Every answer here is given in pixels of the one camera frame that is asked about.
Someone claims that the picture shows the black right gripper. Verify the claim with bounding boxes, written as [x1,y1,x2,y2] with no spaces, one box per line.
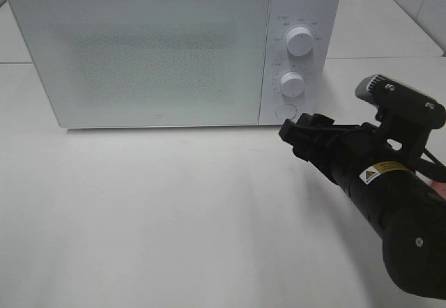
[279,113,432,197]

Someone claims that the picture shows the round white door button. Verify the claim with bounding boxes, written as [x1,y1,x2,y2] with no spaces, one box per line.
[275,103,298,121]

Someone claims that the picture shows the pink round plate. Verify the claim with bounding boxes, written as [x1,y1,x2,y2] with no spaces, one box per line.
[430,180,446,199]

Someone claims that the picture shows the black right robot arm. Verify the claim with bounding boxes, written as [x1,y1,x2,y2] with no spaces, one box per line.
[279,114,445,300]

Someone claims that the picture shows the lower white control knob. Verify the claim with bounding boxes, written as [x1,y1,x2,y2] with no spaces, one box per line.
[279,72,305,98]

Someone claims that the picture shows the white control knob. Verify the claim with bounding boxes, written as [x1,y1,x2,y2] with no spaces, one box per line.
[286,26,314,56]
[279,72,305,98]

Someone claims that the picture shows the upper white control knob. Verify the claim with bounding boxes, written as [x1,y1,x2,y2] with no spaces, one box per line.
[286,26,314,56]

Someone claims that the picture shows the white microwave oven body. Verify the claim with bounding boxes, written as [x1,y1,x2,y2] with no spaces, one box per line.
[7,0,341,129]

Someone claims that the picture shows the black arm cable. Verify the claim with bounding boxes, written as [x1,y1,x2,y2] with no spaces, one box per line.
[416,147,446,183]

